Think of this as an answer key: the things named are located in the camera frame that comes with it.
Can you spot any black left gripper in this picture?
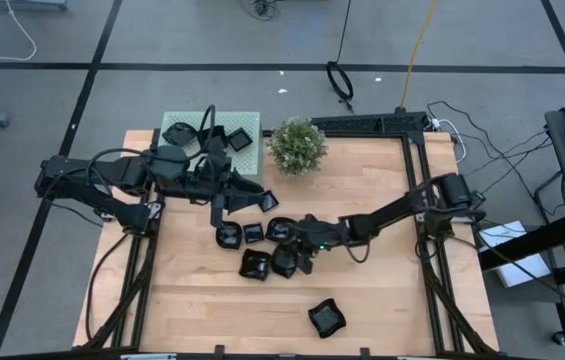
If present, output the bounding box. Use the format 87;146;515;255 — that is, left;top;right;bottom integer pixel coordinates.
184;152;266;230

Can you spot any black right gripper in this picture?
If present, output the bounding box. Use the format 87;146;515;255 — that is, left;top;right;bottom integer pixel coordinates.
281;230;326;276

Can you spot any black angular mini plate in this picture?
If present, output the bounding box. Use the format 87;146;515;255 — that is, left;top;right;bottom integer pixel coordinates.
270;244;299;280

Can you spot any small black square plate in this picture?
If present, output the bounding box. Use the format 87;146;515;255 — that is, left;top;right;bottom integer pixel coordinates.
242;222;266;245

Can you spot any black rounded square plate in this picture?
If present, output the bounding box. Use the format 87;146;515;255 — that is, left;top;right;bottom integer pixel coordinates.
215;221;243;250

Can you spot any black wavy square plate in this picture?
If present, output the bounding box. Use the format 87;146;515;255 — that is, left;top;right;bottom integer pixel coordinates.
238;248;272;281
307;298;348;340

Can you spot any black round wavy plate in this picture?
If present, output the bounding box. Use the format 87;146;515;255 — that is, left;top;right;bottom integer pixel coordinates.
161;122;199;148

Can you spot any pale green perforated shelf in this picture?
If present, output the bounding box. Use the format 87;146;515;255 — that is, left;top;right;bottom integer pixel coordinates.
157;110;264;187

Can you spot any green potted plant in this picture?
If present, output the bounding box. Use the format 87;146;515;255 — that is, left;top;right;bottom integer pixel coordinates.
265;117;329;177

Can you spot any white board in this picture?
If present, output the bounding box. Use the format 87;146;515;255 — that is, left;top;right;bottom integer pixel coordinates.
478;219;554;290

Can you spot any black desk crossbar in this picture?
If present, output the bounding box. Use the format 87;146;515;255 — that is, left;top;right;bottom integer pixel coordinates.
476;213;565;272

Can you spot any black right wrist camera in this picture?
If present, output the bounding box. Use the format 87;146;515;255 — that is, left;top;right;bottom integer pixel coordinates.
297;213;351;251

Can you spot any black right camera cable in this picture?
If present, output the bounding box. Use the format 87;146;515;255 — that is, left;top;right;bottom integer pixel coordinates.
341;234;371;265

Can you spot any black camera cable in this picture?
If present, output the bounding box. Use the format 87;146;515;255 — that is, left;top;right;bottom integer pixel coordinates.
84;103;219;201
341;234;371;265

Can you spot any black left camera cable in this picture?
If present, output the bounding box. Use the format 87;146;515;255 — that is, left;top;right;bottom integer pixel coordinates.
84;103;219;201

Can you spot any black aluminium table frame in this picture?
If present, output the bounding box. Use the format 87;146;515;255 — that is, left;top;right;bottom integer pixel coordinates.
72;112;502;359

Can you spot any black coiled floor cable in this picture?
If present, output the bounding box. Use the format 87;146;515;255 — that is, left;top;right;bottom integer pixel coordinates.
325;0;356;115

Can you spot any black floor cable tangle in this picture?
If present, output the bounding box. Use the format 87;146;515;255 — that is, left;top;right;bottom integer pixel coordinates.
239;0;279;21

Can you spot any white power cable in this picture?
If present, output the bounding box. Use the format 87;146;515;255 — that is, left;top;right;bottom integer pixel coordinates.
429;117;467;165

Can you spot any yellow cable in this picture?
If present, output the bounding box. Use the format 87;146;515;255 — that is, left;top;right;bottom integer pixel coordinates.
400;0;438;112

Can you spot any white floor cable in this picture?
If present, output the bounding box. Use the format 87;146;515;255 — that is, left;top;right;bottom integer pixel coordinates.
0;0;38;62

